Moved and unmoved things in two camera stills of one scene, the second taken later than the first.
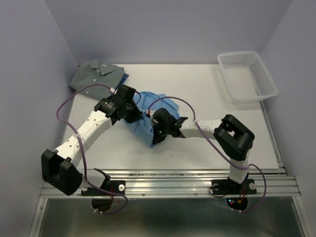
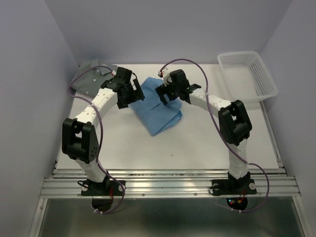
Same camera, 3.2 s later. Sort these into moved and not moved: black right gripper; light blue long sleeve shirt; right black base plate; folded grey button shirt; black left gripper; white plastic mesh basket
Moved: black right gripper; light blue long sleeve shirt; black left gripper
Not moved: right black base plate; folded grey button shirt; white plastic mesh basket
